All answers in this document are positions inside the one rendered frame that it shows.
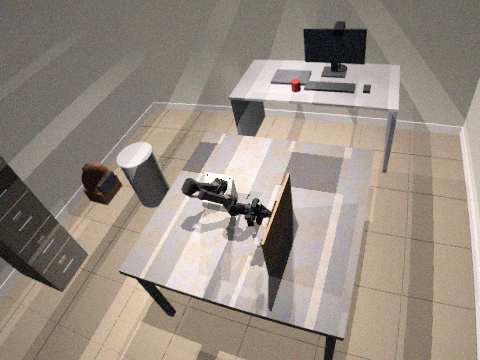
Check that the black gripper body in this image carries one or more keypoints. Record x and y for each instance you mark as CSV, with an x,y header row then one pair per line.
x,y
253,208

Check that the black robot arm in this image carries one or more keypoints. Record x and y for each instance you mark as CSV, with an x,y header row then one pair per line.
x,y
211,192

